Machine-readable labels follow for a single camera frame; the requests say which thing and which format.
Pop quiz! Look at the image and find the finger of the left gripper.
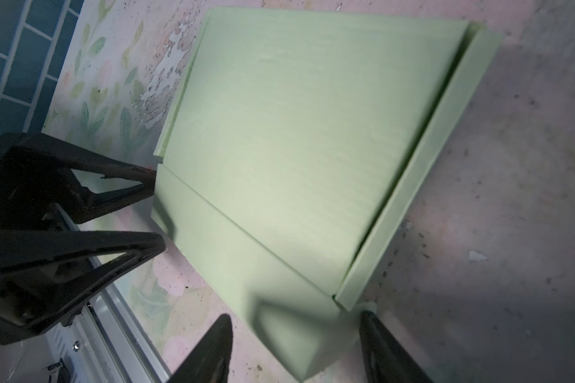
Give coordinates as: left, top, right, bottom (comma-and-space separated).
0, 231, 165, 345
9, 133, 157, 224

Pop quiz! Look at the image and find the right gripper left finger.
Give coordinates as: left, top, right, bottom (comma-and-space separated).
168, 314, 233, 383

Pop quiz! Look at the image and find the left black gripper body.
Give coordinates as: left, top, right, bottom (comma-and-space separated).
0, 133, 77, 346

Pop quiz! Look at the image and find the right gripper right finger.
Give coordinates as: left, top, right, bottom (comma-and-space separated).
359, 311, 433, 383

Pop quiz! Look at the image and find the light green paper box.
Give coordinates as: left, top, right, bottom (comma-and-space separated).
151, 7, 502, 381

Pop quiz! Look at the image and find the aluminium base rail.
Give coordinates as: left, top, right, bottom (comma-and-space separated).
44, 284, 171, 382

